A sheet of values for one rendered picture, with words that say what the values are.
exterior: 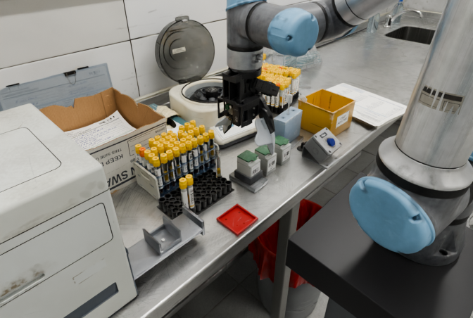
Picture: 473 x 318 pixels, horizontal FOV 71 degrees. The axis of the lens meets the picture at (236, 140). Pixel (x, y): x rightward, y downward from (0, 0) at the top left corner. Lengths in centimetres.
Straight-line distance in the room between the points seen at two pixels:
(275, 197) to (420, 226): 45
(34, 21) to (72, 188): 67
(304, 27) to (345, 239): 39
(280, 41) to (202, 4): 81
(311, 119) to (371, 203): 64
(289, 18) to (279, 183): 46
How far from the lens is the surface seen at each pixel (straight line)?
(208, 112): 99
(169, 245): 68
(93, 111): 111
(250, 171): 84
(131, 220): 82
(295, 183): 90
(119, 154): 86
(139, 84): 124
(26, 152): 55
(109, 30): 116
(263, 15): 61
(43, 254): 52
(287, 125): 98
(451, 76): 42
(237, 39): 67
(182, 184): 73
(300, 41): 58
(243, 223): 78
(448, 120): 43
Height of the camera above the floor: 144
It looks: 32 degrees down
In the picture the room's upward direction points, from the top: straight up
